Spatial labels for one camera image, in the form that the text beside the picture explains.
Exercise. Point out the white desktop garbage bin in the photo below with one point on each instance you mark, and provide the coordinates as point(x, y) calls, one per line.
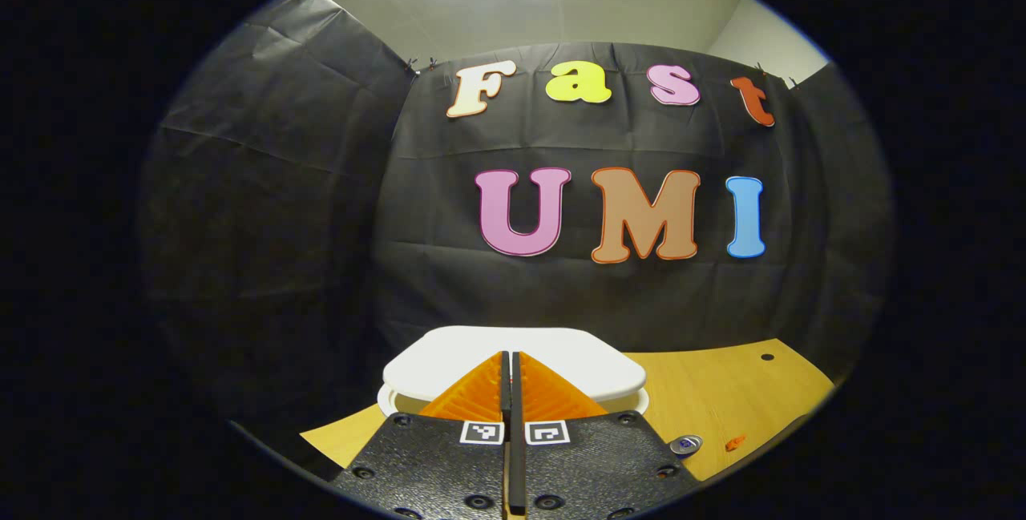
point(561, 352)

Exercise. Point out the blue pop can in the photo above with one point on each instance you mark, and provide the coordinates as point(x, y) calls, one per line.
point(685, 445)

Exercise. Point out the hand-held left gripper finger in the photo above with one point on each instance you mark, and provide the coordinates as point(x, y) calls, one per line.
point(506, 388)
point(516, 392)

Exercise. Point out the wooden desktop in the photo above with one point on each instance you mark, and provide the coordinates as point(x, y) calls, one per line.
point(721, 392)

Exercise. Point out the black backdrop cloth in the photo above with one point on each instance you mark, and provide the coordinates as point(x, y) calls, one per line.
point(321, 223)

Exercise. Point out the orange paper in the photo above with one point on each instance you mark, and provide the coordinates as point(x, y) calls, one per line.
point(734, 442)

